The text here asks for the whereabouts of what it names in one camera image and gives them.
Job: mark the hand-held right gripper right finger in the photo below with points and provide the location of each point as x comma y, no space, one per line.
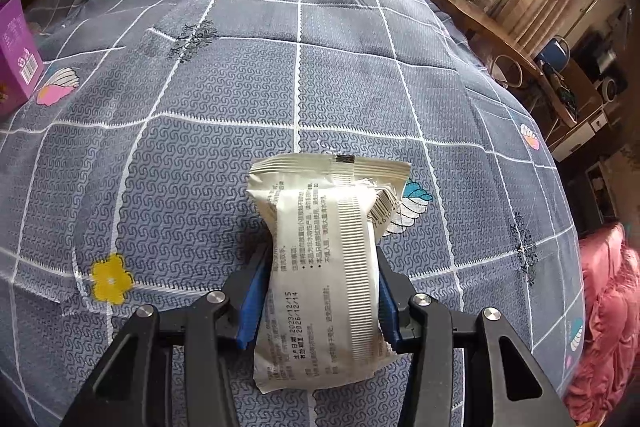
387,314

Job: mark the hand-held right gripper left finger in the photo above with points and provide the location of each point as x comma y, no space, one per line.
252,302

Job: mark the white wipes packet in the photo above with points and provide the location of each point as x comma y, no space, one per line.
320,277

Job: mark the bed with patterned quilt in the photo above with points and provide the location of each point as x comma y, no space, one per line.
200,132

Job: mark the pink quilt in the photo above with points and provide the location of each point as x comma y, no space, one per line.
610,322

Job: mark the wooden desk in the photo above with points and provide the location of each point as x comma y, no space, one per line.
475,22

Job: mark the blue chair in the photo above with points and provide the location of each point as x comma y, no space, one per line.
552,52

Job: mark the small white fan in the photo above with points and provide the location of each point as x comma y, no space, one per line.
612,89

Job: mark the purple cardboard box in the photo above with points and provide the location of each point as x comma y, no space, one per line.
17,52

